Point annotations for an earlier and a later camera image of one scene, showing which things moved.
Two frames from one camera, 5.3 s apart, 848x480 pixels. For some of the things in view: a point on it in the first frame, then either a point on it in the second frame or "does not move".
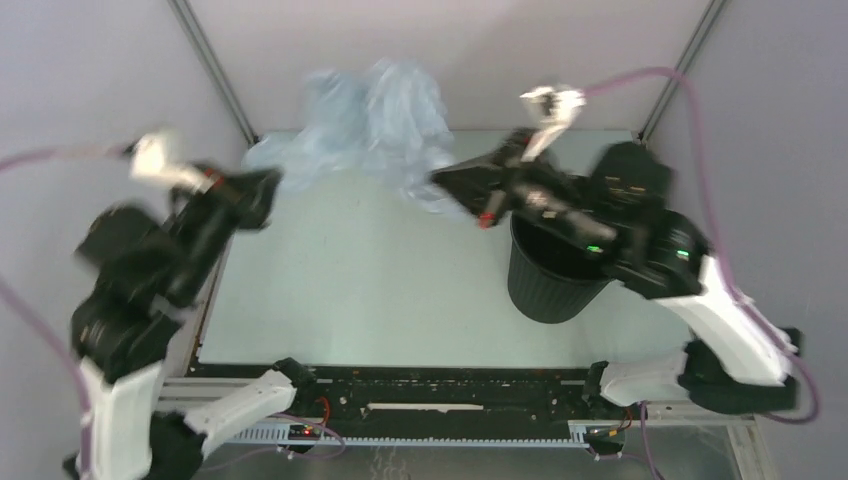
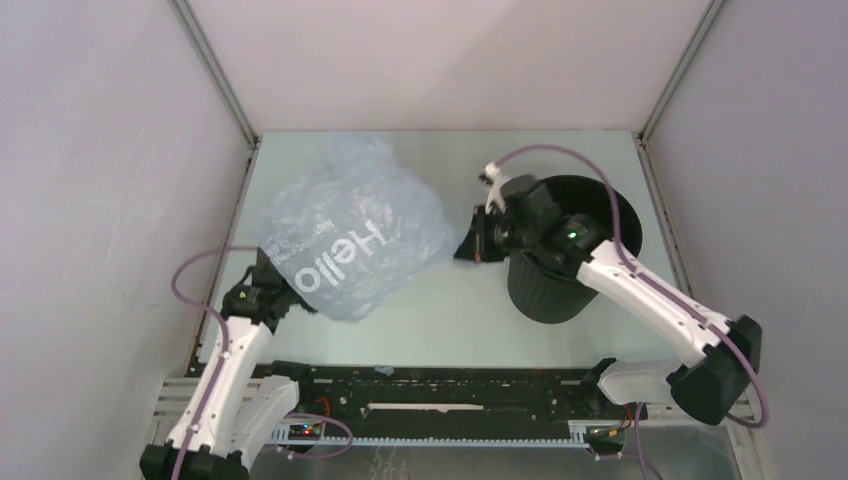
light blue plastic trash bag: [388, 122] to [351, 228]
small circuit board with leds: [303, 432] does not move
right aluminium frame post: [686, 59] does not move
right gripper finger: [482, 183] to [471, 248]
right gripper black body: [533, 189] to [499, 236]
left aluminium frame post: [213, 64] does not move
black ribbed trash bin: [557, 267] does not move
